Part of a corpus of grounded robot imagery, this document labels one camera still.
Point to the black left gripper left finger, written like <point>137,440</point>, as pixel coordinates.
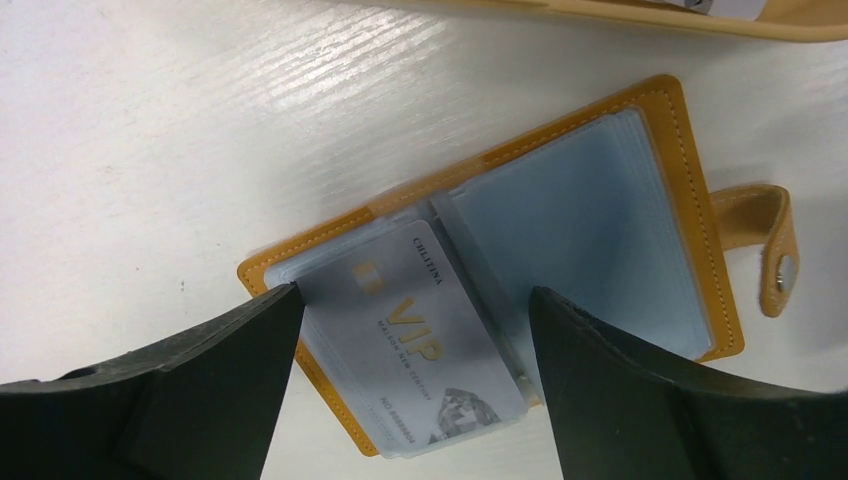
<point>200,404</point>

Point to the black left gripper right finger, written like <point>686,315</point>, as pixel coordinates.
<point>621,407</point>

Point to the orange leather card holder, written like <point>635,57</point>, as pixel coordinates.
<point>608,206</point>

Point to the tan oval tray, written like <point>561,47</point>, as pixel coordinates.
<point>785,21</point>

